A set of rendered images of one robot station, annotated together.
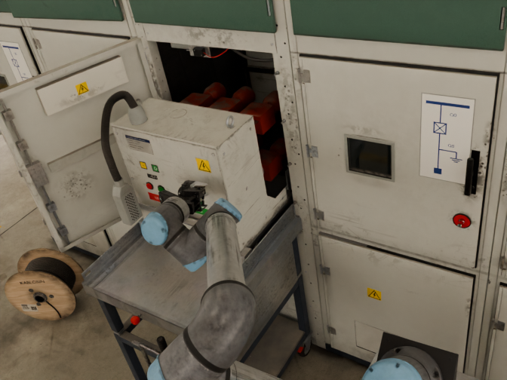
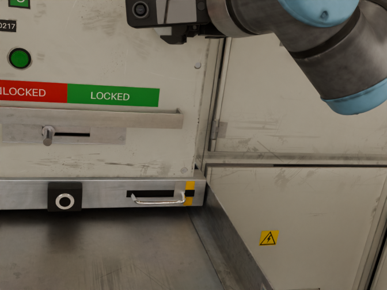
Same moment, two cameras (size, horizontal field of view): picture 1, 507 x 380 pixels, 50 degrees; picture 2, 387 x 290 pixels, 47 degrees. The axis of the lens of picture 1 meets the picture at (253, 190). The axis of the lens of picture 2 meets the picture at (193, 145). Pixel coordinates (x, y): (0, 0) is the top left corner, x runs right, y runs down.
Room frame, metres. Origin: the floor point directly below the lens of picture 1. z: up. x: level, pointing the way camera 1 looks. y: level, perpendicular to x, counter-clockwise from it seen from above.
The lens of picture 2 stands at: (1.08, 0.77, 1.31)
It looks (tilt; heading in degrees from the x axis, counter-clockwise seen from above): 21 degrees down; 304
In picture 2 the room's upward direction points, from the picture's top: 8 degrees clockwise
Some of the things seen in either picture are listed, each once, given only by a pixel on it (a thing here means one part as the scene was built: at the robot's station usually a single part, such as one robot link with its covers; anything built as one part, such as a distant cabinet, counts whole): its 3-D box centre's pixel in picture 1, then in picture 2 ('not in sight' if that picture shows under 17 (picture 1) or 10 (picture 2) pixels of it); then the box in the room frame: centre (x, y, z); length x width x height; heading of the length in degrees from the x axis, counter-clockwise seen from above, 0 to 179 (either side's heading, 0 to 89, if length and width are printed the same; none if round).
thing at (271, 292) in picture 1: (213, 314); not in sight; (1.69, 0.28, 0.46); 0.64 x 0.58 x 0.66; 141
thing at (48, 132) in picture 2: not in sight; (48, 130); (1.68, 0.32, 1.02); 0.06 x 0.02 x 0.04; 141
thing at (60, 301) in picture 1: (46, 284); not in sight; (2.38, 1.28, 0.20); 0.40 x 0.22 x 0.40; 80
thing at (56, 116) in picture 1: (97, 146); not in sight; (2.03, 0.60, 1.21); 0.63 x 0.07 x 0.74; 121
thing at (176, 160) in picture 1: (175, 191); (68, 56); (1.68, 0.29, 1.15); 0.48 x 0.01 x 0.48; 51
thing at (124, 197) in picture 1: (127, 202); not in sight; (1.76, 0.49, 1.09); 0.08 x 0.05 x 0.17; 141
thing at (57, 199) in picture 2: not in sight; (64, 197); (1.66, 0.30, 0.90); 0.06 x 0.03 x 0.05; 51
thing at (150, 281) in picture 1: (195, 255); (63, 225); (1.69, 0.28, 0.82); 0.68 x 0.62 x 0.06; 141
